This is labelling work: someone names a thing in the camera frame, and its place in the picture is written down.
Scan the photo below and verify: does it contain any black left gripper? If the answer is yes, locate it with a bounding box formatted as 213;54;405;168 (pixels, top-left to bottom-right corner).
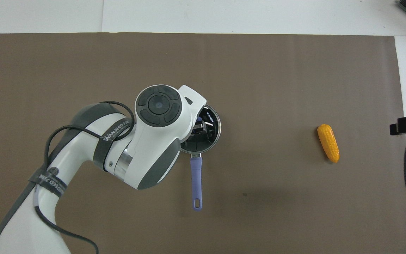
189;118;215;142

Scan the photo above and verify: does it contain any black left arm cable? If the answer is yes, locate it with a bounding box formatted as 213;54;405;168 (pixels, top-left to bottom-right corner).
34;101;135;254

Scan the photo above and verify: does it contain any brown table mat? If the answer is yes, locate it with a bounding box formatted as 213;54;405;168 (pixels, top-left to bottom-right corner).
0;33;406;254

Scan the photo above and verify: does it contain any yellow corn cob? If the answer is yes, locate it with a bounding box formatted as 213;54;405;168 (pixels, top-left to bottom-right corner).
317;124;340;163

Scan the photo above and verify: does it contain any dark blue saucepan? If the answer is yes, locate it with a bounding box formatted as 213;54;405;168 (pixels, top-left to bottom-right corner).
179;103;222;211

